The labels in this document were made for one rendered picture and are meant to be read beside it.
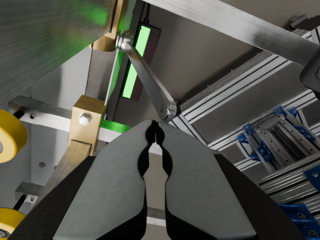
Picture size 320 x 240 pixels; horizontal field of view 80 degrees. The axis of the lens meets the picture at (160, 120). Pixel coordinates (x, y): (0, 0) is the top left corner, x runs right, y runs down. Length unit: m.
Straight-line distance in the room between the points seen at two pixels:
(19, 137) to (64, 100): 0.29
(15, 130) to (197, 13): 0.29
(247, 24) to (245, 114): 0.91
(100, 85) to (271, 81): 0.88
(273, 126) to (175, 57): 0.62
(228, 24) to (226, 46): 0.93
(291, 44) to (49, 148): 0.70
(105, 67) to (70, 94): 0.18
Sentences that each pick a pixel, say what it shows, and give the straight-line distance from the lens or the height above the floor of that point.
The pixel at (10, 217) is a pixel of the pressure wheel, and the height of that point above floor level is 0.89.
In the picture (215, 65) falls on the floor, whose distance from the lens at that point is 1.22.
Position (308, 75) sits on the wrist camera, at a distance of 0.24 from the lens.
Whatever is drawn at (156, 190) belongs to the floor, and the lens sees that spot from 1.83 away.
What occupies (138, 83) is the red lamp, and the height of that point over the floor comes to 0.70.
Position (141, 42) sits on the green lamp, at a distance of 0.43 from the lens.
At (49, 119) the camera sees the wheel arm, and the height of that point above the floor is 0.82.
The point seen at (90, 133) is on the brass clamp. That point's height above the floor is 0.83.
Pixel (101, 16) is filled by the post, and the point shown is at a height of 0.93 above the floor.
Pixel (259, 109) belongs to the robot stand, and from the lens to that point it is 1.19.
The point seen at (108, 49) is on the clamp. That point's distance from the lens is 0.27.
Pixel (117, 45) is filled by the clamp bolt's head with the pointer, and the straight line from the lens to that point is 0.28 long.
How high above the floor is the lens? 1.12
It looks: 58 degrees down
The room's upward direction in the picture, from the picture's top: 178 degrees clockwise
